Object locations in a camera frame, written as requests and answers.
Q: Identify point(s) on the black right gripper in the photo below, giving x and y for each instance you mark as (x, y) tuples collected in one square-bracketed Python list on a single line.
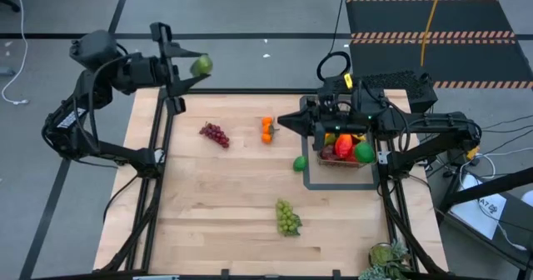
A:
[(341, 109)]

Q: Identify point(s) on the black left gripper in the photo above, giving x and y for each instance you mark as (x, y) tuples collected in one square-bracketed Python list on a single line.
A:
[(164, 69)]

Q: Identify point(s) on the orange tangerines with leaf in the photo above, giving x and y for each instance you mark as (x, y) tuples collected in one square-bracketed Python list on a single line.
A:
[(267, 138)]

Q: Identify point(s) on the dark red apple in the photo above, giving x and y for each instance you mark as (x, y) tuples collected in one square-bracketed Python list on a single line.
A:
[(329, 151)]

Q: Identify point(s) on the small green lime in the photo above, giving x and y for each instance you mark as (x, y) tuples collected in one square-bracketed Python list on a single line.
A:
[(300, 163)]

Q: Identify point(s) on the red orange mango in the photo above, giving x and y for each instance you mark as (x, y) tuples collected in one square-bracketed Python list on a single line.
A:
[(343, 145)]

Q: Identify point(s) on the large green lime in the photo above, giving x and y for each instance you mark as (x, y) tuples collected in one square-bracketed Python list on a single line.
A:
[(364, 152)]

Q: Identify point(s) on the dark red grape bunch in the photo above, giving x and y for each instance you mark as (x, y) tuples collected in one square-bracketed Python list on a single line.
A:
[(214, 134)]

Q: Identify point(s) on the green grape bunch with leaf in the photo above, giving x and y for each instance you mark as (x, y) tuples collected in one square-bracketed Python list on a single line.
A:
[(286, 219)]

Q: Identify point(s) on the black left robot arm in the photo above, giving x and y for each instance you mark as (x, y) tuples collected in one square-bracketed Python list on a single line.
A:
[(66, 123)]

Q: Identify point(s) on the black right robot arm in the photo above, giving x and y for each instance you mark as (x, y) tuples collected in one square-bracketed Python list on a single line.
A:
[(437, 119)]

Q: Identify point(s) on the black computer tower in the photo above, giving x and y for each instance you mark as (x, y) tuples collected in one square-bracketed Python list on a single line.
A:
[(399, 82)]

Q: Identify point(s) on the black hazard striped mat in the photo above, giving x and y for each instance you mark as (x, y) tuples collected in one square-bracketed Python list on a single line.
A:
[(416, 17)]

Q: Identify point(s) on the green leafy vegetable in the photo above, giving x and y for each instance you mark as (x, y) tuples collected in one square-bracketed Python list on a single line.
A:
[(385, 259)]

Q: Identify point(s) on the yellow connector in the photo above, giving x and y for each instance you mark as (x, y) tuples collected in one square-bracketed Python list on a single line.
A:
[(472, 153)]

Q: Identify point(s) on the white paper sheet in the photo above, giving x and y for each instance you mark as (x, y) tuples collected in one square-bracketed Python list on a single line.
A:
[(474, 213)]

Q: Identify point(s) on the black side cart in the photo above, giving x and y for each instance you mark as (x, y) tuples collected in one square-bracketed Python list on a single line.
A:
[(491, 184)]

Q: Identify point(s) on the black aluminium table frame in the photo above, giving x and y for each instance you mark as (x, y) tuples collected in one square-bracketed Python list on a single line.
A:
[(250, 91)]

